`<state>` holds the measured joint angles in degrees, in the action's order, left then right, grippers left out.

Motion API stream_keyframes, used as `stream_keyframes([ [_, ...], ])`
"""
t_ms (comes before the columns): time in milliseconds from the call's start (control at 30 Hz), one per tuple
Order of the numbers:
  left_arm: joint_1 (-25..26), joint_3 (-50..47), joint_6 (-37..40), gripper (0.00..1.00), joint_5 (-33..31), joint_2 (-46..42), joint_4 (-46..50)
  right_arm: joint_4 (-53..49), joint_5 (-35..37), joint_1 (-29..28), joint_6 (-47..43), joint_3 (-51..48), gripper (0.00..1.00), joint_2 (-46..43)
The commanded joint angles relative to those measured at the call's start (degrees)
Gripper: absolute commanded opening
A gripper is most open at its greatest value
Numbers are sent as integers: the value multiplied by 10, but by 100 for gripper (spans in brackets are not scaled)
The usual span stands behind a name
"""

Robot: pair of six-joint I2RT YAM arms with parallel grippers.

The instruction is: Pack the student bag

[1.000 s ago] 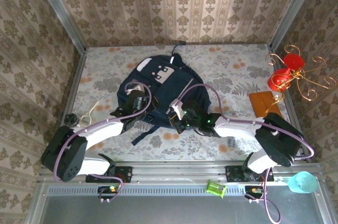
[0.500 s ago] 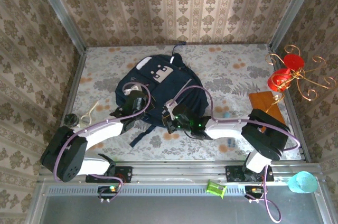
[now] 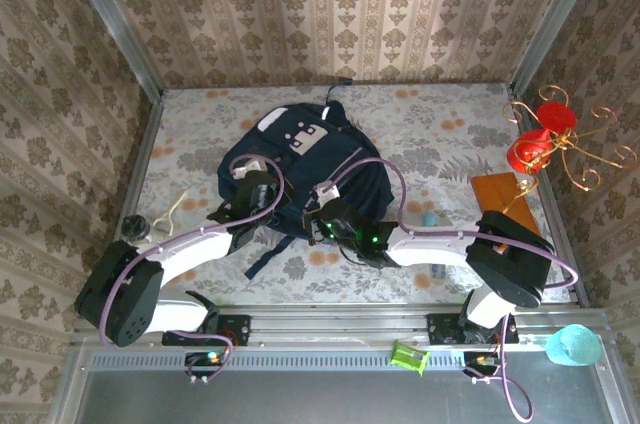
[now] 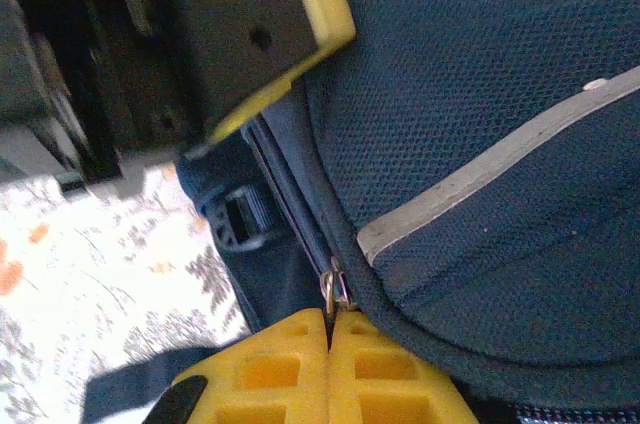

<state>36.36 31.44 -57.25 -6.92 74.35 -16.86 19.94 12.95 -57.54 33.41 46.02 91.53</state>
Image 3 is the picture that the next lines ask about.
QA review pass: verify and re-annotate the navy blue backpack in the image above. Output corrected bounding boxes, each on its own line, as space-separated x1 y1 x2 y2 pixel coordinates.
216 77 395 282

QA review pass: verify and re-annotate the teal and blue pen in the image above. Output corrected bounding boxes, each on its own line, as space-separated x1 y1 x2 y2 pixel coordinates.
421 210 450 282

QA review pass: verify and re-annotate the cream plastic clip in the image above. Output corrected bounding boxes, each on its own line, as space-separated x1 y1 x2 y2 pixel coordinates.
151 189 189 238

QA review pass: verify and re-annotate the small black round object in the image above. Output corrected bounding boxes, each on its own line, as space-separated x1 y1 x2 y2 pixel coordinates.
120 213 153 246

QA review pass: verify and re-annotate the floral tablecloth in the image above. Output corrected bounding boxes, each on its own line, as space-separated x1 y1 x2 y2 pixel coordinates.
106 82 575 307

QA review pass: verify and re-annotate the green packet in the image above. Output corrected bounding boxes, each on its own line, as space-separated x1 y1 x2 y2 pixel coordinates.
389 339 432 378

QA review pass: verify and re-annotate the orange wooden board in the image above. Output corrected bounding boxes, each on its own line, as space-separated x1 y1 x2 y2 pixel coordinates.
470 171 543 241

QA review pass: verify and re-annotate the black controller box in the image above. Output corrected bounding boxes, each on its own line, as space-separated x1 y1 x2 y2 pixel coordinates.
183 349 230 380
461 349 504 378

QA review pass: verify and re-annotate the teal cup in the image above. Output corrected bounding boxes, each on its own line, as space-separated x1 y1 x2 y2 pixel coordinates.
544 323 603 368

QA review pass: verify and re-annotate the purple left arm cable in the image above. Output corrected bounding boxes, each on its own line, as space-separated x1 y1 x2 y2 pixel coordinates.
98 153 286 385

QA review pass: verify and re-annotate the aluminium mounting rail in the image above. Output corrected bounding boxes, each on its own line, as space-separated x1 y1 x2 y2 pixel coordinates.
72 302 617 347

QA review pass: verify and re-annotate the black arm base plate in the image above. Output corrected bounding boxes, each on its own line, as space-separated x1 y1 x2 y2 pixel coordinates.
426 310 520 346
160 311 252 348

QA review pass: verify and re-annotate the gold wire red ornament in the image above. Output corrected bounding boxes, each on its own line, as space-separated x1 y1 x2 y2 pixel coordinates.
501 84 640 216

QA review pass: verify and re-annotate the aluminium corner post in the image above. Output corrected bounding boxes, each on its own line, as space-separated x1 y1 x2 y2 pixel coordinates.
509 0 610 95
57 0 165 101

